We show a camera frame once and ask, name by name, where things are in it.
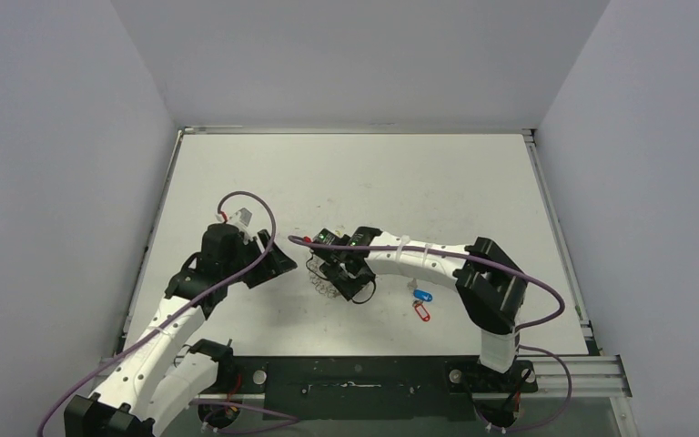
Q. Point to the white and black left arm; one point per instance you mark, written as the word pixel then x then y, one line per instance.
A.
pixel 141 395

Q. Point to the metal ring disc with keyrings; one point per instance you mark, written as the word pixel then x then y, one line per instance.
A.
pixel 322 285

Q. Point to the aluminium frame rail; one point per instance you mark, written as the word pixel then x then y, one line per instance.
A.
pixel 575 376

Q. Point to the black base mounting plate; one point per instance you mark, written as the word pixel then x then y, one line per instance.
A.
pixel 373 387

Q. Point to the red key tag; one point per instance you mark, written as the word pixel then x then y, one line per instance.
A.
pixel 421 310

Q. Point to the blue key tag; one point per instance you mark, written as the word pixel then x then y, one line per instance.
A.
pixel 422 295

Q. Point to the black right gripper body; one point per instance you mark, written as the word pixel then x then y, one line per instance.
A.
pixel 338 275

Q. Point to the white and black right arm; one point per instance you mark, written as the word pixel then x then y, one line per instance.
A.
pixel 480 273

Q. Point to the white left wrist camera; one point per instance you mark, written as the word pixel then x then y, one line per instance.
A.
pixel 241 218

